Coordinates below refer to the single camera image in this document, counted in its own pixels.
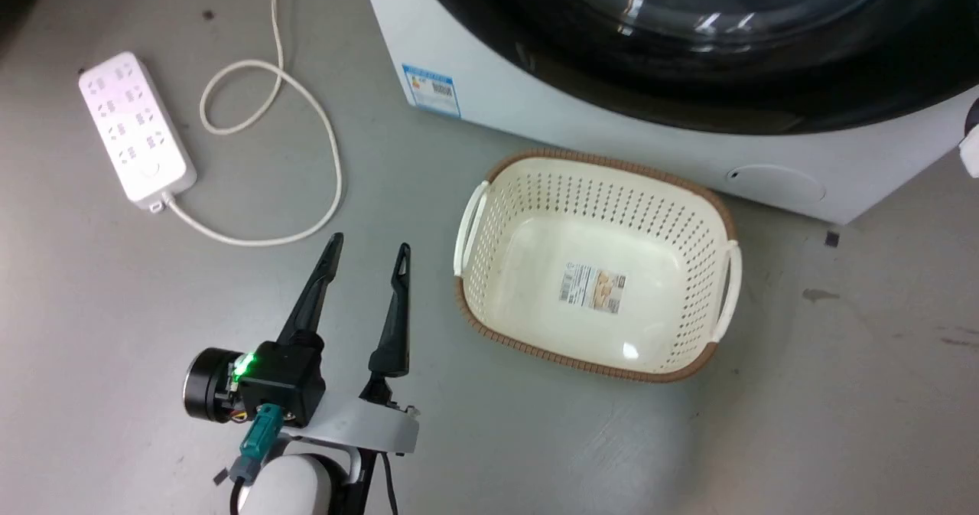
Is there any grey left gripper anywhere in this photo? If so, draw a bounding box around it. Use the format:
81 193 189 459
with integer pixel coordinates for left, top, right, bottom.
183 232 421 456

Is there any white front-load washing machine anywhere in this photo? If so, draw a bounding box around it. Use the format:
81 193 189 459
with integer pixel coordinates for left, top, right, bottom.
357 0 979 226

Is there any black round washing machine door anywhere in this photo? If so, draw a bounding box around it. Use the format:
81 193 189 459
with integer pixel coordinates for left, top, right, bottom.
409 0 979 135

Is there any blue energy label sticker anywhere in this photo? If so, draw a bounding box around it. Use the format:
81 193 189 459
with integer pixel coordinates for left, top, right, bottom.
402 63 462 119

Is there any cream perforated laundry basket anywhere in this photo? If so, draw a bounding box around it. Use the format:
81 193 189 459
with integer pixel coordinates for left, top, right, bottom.
453 147 743 384

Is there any paper label in basket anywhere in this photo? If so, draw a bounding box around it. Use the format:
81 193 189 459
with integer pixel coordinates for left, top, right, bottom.
558 260 627 315

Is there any white power strip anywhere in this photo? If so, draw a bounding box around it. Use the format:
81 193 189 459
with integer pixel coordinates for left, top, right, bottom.
77 51 199 214

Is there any round white filter cover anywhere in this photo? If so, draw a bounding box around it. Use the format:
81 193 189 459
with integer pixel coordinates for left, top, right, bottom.
724 164 828 204

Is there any white power strip cable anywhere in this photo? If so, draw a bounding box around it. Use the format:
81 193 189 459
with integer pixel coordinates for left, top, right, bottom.
163 0 344 249

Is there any teal connector camera cable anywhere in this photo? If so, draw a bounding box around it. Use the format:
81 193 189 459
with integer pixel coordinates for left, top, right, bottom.
228 403 286 515

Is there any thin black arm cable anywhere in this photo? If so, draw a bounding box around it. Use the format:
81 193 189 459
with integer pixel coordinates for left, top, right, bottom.
353 449 401 515

